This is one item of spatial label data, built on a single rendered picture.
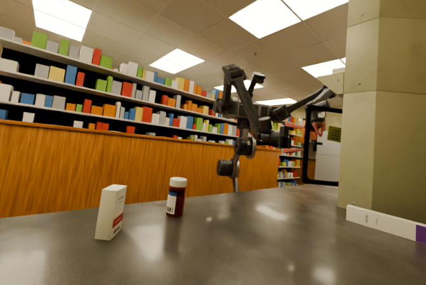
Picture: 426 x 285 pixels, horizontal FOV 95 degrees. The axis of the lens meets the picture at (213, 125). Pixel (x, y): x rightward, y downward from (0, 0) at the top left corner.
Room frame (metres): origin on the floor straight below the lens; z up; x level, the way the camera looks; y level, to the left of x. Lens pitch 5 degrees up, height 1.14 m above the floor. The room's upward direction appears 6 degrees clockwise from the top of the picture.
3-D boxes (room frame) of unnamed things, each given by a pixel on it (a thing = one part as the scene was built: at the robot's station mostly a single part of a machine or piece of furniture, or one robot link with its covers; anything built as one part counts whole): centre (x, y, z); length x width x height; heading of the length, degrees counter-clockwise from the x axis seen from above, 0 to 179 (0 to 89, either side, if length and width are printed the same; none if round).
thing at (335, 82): (0.96, -0.63, 1.46); 0.32 x 0.12 x 0.10; 129
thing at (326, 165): (1.00, -0.62, 1.19); 0.30 x 0.01 x 0.40; 96
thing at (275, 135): (0.94, -0.32, 1.20); 0.07 x 0.07 x 0.10; 39
